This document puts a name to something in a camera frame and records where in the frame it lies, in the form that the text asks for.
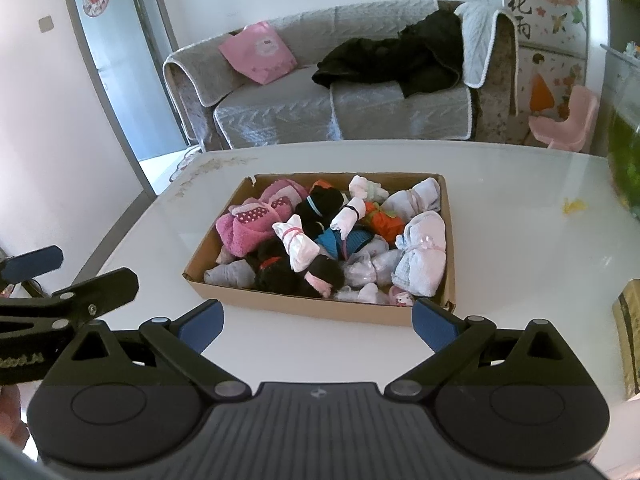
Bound white green sock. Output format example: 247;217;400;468
348;174;390;204

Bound pale pink sock bundle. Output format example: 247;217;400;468
382;177;440;223

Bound pink fluffy socks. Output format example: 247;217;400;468
215;179;308;258

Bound brown cardboard box tray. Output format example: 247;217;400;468
183;174;456;326

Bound pink child chair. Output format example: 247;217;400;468
528;86;599;152

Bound pink cat toy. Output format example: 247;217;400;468
388;285;416;307

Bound white sock in box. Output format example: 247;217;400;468
330;197;366;240

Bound black fluffy sock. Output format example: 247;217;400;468
245;238;345;299

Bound white sock roll red band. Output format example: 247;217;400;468
272;214;320;273

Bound gold brown box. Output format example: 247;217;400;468
612;278;640;401

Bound painted folding screen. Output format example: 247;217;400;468
480;0;588;120

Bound black sock blue trim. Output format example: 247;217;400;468
295;186;346;240

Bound grey sock bundle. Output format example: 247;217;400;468
392;211;447;298

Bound blue knitted slipper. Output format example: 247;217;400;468
316;226;374;261

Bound orange sock bundle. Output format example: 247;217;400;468
362;202;406;246

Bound clear plastic bag bundle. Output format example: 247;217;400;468
343;249;402;288

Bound black clothes on sofa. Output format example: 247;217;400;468
312;10;464;98

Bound left hand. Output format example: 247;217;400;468
0;385;29;451

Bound yellow scrap on table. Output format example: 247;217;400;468
562;198;588;216

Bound glass fish bowl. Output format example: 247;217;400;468
604;46;639;219

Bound pink square cushion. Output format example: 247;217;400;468
218;22;297;84

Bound grey door with sticker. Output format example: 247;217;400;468
74;0;194;194

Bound grey covered sofa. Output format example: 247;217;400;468
163;0;518;151

